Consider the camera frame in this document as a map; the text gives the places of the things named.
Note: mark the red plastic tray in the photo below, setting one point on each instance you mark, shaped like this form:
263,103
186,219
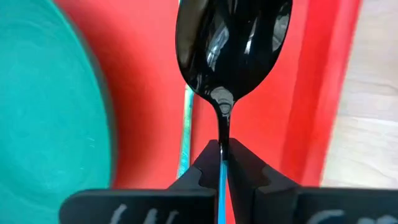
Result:
140,93

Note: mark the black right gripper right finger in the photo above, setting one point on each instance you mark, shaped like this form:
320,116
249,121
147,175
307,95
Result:
280,205

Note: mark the teal round plate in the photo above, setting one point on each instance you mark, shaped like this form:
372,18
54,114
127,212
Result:
46,109

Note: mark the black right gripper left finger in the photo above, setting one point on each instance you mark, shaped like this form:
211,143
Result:
140,207

